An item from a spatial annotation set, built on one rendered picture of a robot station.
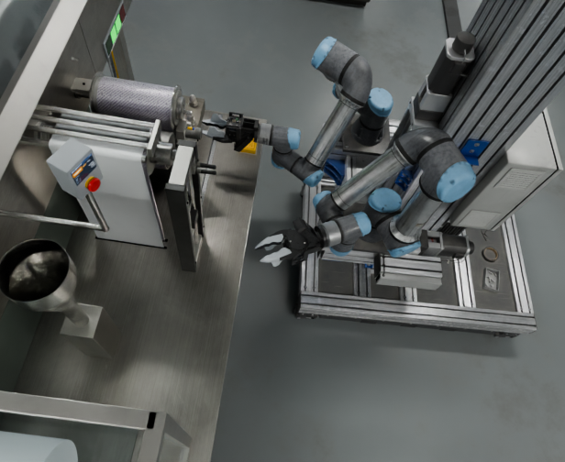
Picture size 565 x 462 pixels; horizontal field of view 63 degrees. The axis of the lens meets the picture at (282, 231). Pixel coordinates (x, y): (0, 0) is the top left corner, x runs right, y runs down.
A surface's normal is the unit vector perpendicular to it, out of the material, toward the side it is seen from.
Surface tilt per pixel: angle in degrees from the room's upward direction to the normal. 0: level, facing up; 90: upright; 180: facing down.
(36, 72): 50
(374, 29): 0
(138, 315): 0
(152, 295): 0
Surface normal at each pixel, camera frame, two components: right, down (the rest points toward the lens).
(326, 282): 0.11, -0.46
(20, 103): 0.83, -0.18
